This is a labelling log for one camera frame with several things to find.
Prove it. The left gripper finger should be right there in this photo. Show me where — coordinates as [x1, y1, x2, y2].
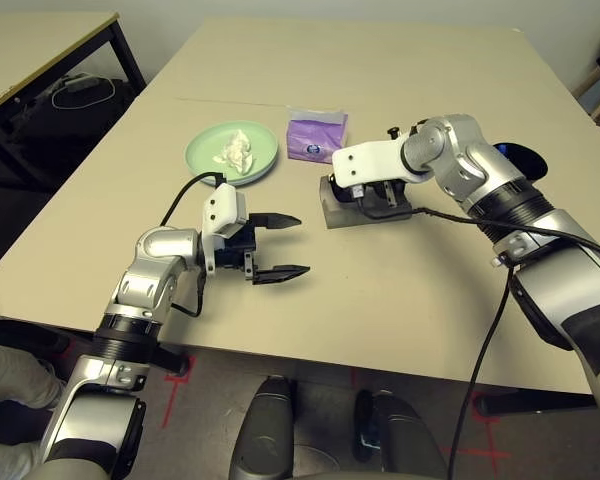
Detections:
[252, 264, 312, 286]
[249, 211, 303, 231]

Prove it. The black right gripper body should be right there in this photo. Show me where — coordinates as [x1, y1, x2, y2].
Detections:
[359, 179, 407, 211]

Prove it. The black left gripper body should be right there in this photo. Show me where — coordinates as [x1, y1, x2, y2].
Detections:
[214, 222, 261, 275]

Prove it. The grey glasses case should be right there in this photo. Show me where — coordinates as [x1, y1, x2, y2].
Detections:
[319, 174, 414, 230]

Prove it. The white tissue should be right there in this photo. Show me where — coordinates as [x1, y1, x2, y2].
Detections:
[212, 130, 256, 175]

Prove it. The light green plate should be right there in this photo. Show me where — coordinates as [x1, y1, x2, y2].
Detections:
[184, 122, 280, 188]

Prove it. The light blue plate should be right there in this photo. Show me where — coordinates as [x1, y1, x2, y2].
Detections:
[194, 149, 281, 189]

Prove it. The purple tissue pack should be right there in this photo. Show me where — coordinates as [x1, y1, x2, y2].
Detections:
[285, 105, 350, 164]

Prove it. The black pen cup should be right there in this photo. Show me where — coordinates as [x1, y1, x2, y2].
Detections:
[492, 142, 549, 182]

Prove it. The dark grey robot left leg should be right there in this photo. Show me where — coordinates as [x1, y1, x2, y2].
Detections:
[228, 375, 297, 480]

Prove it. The dark grey robot leg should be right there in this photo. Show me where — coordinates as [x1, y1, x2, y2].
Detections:
[228, 375, 297, 480]
[354, 389, 449, 480]

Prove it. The black bag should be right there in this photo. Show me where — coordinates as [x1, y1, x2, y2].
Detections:
[9, 77, 141, 166]

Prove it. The dark grey robot right leg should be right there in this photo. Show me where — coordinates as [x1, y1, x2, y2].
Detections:
[354, 389, 449, 480]

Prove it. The black table foot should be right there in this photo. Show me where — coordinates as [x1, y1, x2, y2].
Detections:
[0, 314, 190, 376]
[473, 392, 599, 416]

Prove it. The white power adapter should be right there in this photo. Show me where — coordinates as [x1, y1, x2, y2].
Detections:
[59, 73, 99, 92]

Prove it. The wooden stool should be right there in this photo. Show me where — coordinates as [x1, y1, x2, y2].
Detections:
[572, 64, 600, 131]

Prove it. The bystander in grey trousers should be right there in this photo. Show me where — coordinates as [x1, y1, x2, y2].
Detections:
[0, 339, 66, 480]

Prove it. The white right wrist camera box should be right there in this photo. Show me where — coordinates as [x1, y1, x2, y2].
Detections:
[331, 137, 434, 190]

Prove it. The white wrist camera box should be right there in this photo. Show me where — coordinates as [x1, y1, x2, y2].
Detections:
[331, 137, 434, 190]
[199, 182, 246, 276]

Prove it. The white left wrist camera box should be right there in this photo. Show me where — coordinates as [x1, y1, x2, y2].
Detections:
[199, 182, 246, 276]

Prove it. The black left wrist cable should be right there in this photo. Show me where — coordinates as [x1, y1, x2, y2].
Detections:
[158, 172, 227, 319]

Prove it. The white adapter cable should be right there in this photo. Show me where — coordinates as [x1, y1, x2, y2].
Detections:
[51, 74, 117, 109]

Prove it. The beige side table black frame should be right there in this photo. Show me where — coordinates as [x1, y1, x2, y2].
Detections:
[0, 12, 149, 186]

